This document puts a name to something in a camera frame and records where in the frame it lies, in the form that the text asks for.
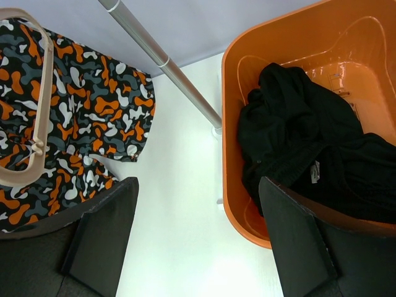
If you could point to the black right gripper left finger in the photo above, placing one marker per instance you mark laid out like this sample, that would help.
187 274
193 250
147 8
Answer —
78 252

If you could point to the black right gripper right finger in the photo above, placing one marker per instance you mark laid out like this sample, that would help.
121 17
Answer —
321 252

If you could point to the wooden hanger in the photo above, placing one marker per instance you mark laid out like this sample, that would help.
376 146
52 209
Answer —
36 162

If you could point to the black shorts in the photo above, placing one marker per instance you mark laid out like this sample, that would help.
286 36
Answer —
308 139

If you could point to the orange camouflage shorts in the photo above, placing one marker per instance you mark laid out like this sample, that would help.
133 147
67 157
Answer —
99 107

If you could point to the orange plastic basket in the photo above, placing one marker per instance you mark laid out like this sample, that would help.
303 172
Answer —
345 46

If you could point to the silver clothes rack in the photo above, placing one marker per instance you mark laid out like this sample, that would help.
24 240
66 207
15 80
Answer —
129 23

